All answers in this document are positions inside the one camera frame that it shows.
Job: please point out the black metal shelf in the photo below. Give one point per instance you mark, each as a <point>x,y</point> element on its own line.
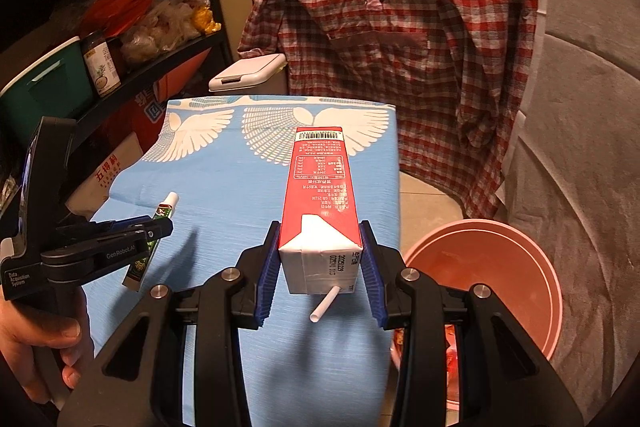
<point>163,40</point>

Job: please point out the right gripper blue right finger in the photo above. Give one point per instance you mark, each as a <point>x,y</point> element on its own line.
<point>371,274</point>

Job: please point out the white bin lid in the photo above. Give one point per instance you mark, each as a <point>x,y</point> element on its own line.
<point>260,74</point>

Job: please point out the small green white tube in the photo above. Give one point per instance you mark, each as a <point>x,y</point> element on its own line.
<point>136,272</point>

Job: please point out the red bag on shelf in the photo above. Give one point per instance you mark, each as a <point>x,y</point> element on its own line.
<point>112,18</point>

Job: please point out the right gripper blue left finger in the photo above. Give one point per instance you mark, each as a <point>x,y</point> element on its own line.
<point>268,275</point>

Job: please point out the yellow figurine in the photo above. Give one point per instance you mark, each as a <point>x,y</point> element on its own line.
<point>203,21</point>

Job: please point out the red milk carton with straw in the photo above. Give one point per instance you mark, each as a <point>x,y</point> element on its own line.
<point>320,245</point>

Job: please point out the green storage box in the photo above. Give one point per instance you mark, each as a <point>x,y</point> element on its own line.
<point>56,85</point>

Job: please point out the blue tablecloth with white wings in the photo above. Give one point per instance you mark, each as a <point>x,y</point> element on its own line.
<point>226,157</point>

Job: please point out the person's left hand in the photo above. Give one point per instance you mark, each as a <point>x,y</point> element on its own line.
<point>23,328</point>

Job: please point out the pink plastic basin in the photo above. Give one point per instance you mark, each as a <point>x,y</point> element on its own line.
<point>471,251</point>

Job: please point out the grey padded cover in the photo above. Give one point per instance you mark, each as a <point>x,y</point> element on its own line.
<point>572,184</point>

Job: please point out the white rice sack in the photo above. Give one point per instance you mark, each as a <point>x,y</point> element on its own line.
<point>91,194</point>

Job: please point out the red plaid shirt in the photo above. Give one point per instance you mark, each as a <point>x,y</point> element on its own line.
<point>455,71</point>

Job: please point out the white labelled jar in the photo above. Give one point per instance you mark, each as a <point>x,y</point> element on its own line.
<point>100,64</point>

